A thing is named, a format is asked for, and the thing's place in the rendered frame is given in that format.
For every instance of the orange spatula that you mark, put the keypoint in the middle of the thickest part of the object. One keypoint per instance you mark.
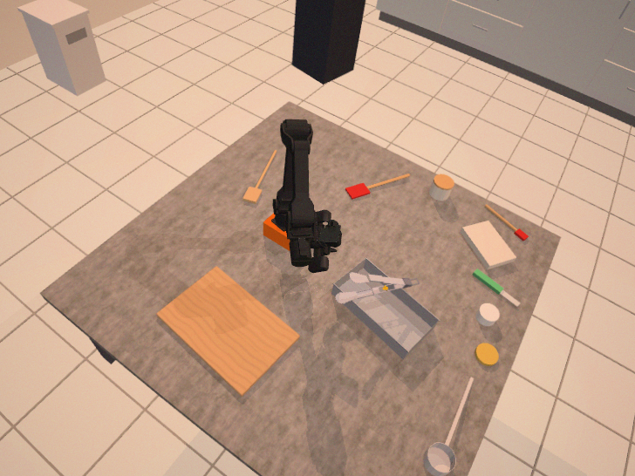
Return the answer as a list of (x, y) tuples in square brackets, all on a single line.
[(252, 194)]

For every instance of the orange flat disc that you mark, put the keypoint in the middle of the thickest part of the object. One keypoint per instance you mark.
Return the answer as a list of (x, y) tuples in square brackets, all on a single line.
[(486, 354)]

